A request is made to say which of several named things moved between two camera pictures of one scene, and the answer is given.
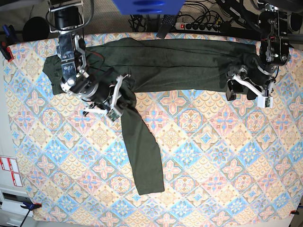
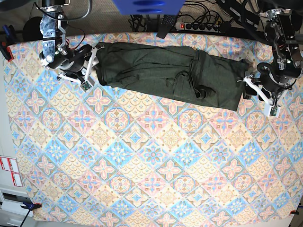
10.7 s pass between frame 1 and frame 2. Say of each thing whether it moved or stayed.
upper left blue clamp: stayed
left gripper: moved
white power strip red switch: stayed
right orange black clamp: stayed
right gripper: moved
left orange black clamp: stayed
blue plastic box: stayed
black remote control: stayed
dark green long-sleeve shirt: moved
